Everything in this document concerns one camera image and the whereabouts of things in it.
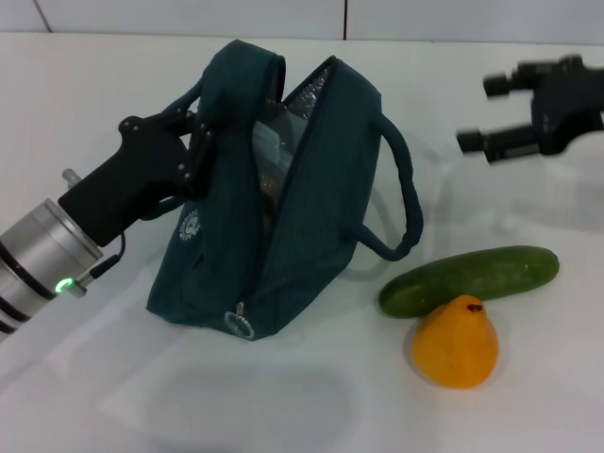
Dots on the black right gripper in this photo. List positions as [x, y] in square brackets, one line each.
[566, 113]

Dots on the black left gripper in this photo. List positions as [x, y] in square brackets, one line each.
[137, 184]

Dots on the clear blue-rimmed plastic food container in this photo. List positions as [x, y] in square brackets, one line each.
[276, 151]

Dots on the orange pear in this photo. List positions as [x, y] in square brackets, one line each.
[455, 349]

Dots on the dark teal insulated lunch bag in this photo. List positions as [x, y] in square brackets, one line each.
[325, 226]

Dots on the green cucumber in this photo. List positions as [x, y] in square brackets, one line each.
[472, 278]

